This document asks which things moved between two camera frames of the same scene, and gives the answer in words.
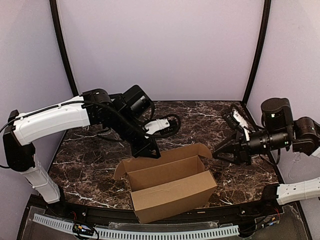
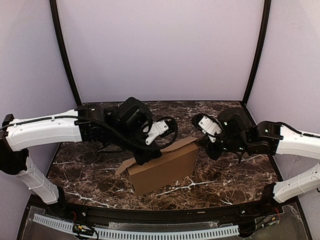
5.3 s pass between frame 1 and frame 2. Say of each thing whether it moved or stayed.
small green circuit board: stayed
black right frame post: stayed
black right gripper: moved
